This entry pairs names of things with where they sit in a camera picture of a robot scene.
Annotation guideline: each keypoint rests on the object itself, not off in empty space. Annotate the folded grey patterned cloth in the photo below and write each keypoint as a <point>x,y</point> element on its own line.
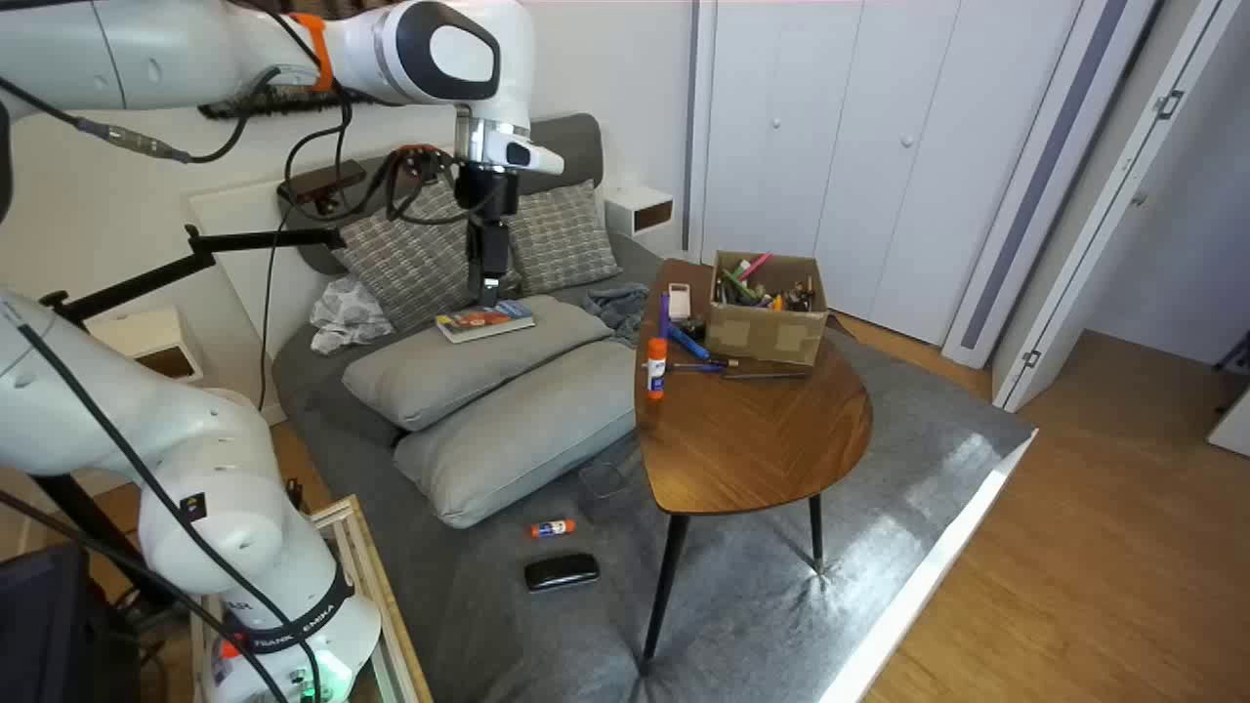
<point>613,306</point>

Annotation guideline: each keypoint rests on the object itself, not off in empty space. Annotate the light wooden frame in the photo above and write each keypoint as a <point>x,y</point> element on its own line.
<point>382,598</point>

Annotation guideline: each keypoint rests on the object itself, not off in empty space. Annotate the black tripod stand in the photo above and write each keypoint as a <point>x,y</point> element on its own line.
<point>182,266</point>

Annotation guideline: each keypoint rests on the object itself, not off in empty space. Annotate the colourful book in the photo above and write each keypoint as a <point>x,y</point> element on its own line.
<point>485,322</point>

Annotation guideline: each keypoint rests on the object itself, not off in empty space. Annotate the white wardrobe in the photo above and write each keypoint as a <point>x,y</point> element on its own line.
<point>872,159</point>

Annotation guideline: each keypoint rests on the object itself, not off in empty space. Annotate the small orange glue stick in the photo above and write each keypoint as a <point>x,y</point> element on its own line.
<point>552,530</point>

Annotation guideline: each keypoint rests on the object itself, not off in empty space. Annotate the glue stick orange cap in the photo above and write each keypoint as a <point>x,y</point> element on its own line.
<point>656,374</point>

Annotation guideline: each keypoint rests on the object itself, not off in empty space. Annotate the round wooden side table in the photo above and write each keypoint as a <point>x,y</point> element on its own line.
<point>747,430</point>

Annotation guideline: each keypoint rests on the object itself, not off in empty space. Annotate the colourful markers bundle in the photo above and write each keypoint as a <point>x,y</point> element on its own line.
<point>756,281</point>

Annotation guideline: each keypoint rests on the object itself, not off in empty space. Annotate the white bedside shelf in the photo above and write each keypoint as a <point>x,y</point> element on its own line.
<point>149,343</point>

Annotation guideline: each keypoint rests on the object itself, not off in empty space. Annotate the crumpled white cloth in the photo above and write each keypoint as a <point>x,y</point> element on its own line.
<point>346,317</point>

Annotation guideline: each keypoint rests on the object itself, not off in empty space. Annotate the dark grey headboard cushion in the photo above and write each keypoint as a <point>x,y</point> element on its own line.
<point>571,146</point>

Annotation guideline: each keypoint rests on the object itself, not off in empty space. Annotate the grey bed mattress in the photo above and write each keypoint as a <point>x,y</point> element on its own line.
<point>782,587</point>

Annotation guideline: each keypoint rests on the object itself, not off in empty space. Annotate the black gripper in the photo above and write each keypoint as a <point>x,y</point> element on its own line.
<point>485,197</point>

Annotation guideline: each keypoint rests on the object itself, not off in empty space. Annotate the white wall shelf box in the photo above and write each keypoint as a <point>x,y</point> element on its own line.
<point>642,207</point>

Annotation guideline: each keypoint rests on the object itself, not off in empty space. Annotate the checkered grey cushion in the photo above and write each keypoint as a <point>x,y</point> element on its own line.
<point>412,266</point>
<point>563,234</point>

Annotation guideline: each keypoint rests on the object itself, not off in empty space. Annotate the small white cylinder container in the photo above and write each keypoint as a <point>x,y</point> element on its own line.
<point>677,298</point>

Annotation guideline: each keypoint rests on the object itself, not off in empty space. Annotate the white door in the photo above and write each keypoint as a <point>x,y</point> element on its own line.
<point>1108,181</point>

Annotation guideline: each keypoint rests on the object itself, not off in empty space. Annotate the plain grey pillow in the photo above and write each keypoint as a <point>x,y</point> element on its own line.
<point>521,434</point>
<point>453,366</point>

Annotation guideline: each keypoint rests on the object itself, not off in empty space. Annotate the blue marker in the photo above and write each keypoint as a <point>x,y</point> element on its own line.
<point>687,345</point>

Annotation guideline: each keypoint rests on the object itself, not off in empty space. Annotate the cardboard box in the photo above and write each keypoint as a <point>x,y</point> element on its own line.
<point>768,333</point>

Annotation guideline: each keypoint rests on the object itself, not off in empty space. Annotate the brown woven wall hanging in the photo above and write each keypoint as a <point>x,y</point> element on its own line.
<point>278,102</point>

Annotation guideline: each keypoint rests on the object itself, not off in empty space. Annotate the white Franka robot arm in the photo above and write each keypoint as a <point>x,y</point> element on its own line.
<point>196,456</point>

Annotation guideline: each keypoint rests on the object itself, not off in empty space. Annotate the black monitor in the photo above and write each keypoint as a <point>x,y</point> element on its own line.
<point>39,628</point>

